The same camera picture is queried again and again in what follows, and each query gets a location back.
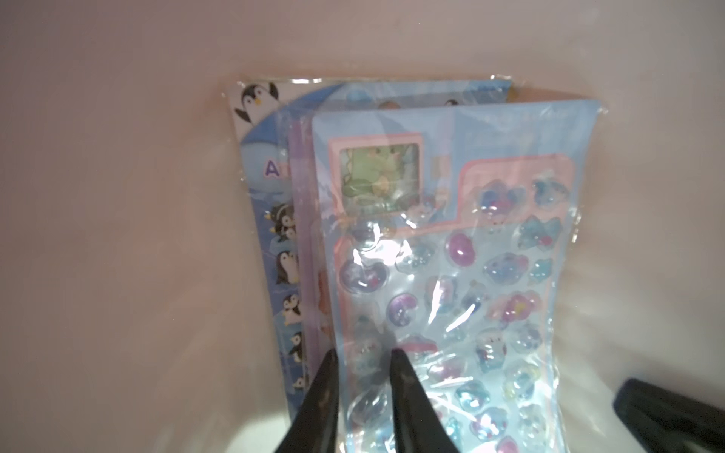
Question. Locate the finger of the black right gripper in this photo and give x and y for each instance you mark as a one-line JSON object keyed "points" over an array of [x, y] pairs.
{"points": [[664, 421]]}

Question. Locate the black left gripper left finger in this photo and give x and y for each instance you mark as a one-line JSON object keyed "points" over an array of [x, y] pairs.
{"points": [[315, 428]]}

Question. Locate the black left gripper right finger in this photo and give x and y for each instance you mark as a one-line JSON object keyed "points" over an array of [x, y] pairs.
{"points": [[417, 426]]}

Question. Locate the lilac animal sticker sheet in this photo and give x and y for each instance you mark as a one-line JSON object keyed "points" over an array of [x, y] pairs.
{"points": [[314, 285]]}

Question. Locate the light blue sticker sheet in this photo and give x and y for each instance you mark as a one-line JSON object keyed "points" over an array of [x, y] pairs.
{"points": [[445, 232]]}

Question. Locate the white plastic storage box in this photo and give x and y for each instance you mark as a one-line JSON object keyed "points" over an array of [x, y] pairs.
{"points": [[134, 315]]}

